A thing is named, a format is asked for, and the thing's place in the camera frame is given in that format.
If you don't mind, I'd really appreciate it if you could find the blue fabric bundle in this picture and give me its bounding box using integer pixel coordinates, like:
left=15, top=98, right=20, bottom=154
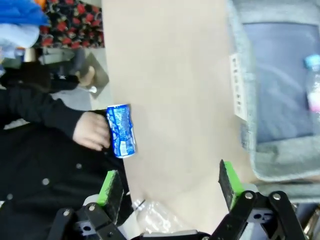
left=0, top=0, right=51, bottom=49

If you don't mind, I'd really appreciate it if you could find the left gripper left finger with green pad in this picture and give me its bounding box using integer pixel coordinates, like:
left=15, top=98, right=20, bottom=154
left=46, top=169, right=131, bottom=240

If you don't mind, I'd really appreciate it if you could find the red floral black fabric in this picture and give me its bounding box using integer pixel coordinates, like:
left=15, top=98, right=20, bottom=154
left=39, top=0, right=105, bottom=49

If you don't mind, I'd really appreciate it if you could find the white label card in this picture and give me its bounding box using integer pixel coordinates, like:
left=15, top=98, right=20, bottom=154
left=229, top=53, right=248, bottom=119

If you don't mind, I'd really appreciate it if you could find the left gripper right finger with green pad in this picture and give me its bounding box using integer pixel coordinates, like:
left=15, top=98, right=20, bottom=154
left=211, top=158, right=310, bottom=240

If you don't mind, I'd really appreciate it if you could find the person's hand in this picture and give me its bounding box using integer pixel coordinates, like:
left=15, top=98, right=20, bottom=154
left=72, top=112, right=111, bottom=152

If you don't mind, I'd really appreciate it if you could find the blue drink can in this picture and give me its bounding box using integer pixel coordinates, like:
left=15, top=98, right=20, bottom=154
left=106, top=103, right=137, bottom=160

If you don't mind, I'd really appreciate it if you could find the clear plastic bottle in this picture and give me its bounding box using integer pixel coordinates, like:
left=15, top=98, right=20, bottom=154
left=130, top=198, right=191, bottom=235

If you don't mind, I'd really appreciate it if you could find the plastic bottle light blue cap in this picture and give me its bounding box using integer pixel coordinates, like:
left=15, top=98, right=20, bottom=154
left=303, top=53, right=320, bottom=113

